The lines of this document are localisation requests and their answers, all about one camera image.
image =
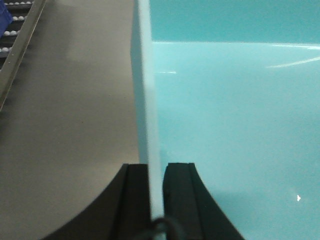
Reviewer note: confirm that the steel roller rail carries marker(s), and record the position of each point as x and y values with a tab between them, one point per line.
16	54

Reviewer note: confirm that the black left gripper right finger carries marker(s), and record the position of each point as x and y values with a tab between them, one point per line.
187	200

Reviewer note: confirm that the light cyan plastic bin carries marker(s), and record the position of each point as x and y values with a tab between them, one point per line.
233	86

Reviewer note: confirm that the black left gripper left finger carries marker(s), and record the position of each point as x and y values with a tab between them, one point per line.
120	212

